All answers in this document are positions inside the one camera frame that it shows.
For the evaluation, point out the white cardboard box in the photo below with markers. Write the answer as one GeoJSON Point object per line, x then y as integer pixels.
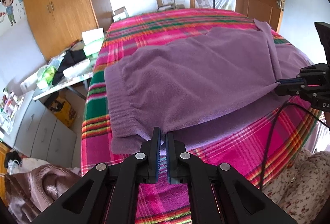
{"type": "Point", "coordinates": [120, 14]}

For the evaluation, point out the clear plastic bag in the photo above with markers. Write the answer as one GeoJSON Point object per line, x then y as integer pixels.
{"type": "Point", "coordinates": [55, 61]}

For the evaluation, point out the pink plaid blanket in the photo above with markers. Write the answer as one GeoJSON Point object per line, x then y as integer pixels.
{"type": "Point", "coordinates": [232, 149]}

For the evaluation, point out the grey drawer cabinet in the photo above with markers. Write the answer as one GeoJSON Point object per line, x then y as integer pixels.
{"type": "Point", "coordinates": [43, 131]}

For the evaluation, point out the wooden wardrobe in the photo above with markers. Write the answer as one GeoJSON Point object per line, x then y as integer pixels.
{"type": "Point", "coordinates": [64, 2]}

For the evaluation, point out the person's right forearm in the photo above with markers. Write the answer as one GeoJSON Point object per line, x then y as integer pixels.
{"type": "Point", "coordinates": [304, 182]}

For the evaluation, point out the pale green tissue packs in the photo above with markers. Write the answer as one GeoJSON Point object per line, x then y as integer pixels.
{"type": "Point", "coordinates": [92, 48]}

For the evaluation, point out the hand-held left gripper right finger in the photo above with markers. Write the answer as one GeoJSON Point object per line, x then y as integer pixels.
{"type": "Point", "coordinates": [169, 162]}

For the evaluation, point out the brown fleece blanket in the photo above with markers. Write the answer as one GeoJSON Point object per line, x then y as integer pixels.
{"type": "Point", "coordinates": [38, 187]}

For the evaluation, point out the green packet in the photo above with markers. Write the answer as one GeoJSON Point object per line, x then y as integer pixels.
{"type": "Point", "coordinates": [46, 77]}

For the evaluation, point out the black cloth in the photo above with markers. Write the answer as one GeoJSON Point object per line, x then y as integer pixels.
{"type": "Point", "coordinates": [68, 62]}

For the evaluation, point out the white tissue box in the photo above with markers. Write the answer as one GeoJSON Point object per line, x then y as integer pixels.
{"type": "Point", "coordinates": [28, 83]}

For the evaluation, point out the folding table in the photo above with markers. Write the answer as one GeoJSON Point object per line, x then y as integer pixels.
{"type": "Point", "coordinates": [49, 89]}

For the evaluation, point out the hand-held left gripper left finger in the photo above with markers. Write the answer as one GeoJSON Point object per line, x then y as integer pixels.
{"type": "Point", "coordinates": [157, 162]}

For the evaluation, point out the clutter of small bottles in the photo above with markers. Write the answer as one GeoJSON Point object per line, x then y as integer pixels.
{"type": "Point", "coordinates": [10, 110]}

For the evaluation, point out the white plastic bag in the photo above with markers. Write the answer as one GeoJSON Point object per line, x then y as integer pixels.
{"type": "Point", "coordinates": [13, 166]}

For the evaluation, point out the cartoon couple wall sticker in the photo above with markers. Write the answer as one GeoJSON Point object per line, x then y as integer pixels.
{"type": "Point", "coordinates": [9, 7]}

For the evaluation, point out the long white box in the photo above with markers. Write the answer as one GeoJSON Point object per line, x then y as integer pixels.
{"type": "Point", "coordinates": [77, 68]}

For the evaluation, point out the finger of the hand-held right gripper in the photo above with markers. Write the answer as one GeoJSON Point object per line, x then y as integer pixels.
{"type": "Point", "coordinates": [290, 81]}
{"type": "Point", "coordinates": [287, 89]}

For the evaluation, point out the purple fleece pants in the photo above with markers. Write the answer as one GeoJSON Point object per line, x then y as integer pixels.
{"type": "Point", "coordinates": [193, 71]}

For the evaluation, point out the metal door lock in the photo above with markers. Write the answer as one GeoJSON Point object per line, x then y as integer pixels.
{"type": "Point", "coordinates": [278, 0]}

